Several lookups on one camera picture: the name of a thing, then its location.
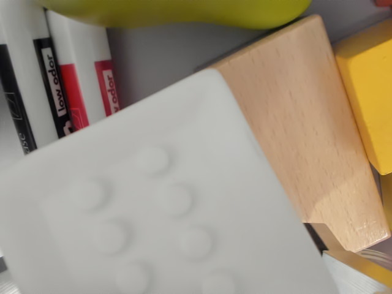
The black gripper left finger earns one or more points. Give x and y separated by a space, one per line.
5 278

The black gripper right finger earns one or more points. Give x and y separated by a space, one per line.
352 281

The white rubber cube with dots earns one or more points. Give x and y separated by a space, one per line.
137 190

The grey plastic bin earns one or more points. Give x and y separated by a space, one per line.
159 58

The large natural wooden block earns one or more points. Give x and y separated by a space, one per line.
306 131

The yellow wooden block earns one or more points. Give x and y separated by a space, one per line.
372 104

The red dry erase marker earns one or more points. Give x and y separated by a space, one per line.
76 39

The black dry erase marker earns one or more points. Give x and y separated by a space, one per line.
18 27

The olive green toy pear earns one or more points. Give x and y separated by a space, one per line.
183 12

